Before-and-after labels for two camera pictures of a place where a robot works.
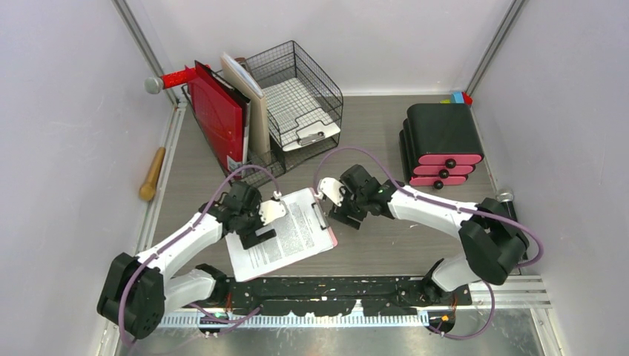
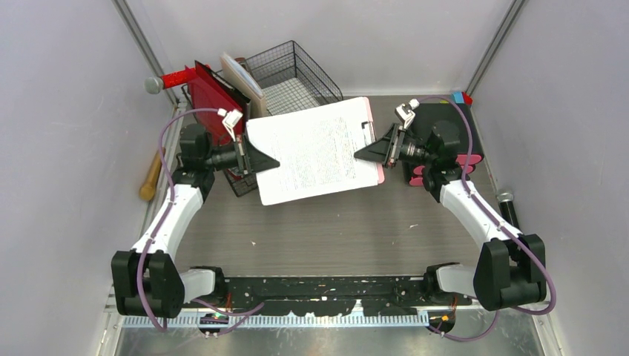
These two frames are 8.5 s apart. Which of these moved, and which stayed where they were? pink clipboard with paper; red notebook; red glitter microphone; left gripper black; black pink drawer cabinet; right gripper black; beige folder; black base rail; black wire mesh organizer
Moved: pink clipboard with paper; left gripper black; right gripper black
Stayed: black wire mesh organizer; black base rail; red notebook; black pink drawer cabinet; red glitter microphone; beige folder
